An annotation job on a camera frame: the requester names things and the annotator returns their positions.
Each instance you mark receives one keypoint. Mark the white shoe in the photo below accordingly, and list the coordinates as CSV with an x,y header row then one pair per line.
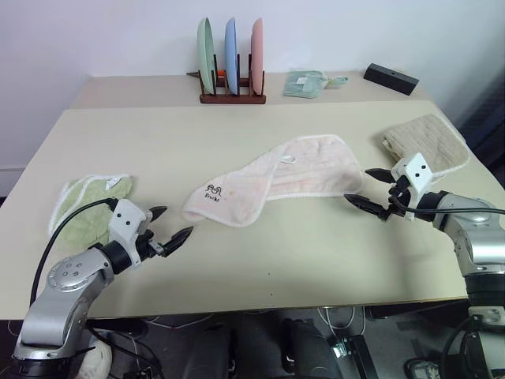
x,y
96,361

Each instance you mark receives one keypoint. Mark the small orange object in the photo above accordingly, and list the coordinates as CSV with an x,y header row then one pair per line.
x,y
221,73

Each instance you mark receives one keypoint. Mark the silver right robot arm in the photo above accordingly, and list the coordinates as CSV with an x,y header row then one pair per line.
x,y
473,245

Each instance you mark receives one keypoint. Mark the teal folded cloth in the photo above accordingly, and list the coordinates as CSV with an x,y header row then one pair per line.
x,y
304,83

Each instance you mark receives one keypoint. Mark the green plate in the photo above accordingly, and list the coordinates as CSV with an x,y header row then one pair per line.
x,y
206,51

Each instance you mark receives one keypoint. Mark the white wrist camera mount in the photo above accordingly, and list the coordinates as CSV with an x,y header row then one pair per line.
x,y
417,170
125,221

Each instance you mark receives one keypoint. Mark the black rectangular box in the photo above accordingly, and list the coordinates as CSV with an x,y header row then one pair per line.
x,y
390,79

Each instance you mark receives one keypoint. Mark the dark mesh chair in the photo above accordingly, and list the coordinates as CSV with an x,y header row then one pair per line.
x,y
487,130

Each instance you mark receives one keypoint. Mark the dark rounded shape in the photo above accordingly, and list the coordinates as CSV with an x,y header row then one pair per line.
x,y
311,349

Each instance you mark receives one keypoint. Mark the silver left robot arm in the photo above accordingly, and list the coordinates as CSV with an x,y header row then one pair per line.
x,y
65,300

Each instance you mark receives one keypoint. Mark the beige towel with white trim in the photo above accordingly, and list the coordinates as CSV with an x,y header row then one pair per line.
x,y
430,138

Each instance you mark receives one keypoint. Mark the pink towel with black print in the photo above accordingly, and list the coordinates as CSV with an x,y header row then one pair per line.
x,y
300,169

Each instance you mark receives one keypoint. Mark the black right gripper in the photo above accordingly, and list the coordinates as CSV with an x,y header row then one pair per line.
x,y
394,199

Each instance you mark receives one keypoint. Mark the brown wooden plate rack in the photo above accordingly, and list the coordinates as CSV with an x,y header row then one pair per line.
x,y
233,98

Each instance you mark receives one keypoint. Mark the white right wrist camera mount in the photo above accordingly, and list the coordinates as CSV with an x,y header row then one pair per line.
x,y
417,170

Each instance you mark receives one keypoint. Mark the blue plate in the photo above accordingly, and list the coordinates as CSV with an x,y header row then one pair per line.
x,y
231,51

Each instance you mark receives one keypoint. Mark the pink plate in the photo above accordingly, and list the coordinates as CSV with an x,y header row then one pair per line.
x,y
257,51

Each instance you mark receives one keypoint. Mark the green towel with white trim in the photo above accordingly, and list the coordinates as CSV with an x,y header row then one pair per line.
x,y
88,213

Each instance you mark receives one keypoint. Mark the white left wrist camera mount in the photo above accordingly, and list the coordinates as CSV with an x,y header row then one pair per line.
x,y
125,221

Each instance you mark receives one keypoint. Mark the black metal stand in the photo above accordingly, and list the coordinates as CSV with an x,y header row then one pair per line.
x,y
361,355

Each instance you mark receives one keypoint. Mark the small teal cloth loop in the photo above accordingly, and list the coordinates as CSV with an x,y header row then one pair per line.
x,y
337,81

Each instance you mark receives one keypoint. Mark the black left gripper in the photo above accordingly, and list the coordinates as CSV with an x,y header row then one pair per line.
x,y
149,245

